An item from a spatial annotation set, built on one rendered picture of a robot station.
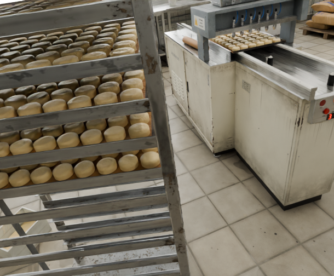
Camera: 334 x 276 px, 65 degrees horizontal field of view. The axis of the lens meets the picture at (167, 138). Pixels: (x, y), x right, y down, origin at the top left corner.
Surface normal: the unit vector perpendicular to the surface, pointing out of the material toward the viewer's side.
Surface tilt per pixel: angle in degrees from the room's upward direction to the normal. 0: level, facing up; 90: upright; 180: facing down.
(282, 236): 0
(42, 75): 90
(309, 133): 90
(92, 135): 0
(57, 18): 90
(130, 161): 0
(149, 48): 90
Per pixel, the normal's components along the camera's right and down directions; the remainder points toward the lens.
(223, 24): 0.26, 0.51
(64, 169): -0.13, -0.83
